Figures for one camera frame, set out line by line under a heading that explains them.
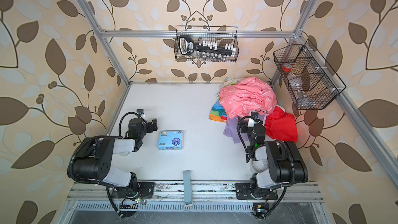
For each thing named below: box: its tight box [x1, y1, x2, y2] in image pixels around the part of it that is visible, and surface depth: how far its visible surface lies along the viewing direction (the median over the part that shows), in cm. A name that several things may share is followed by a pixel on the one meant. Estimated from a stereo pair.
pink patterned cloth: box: [218, 76, 278, 119], surface depth 95 cm
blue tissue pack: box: [157, 130, 184, 150], surface depth 88 cm
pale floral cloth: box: [219, 76, 240, 89], surface depth 120 cm
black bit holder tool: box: [179, 35, 237, 57], surface depth 85 cm
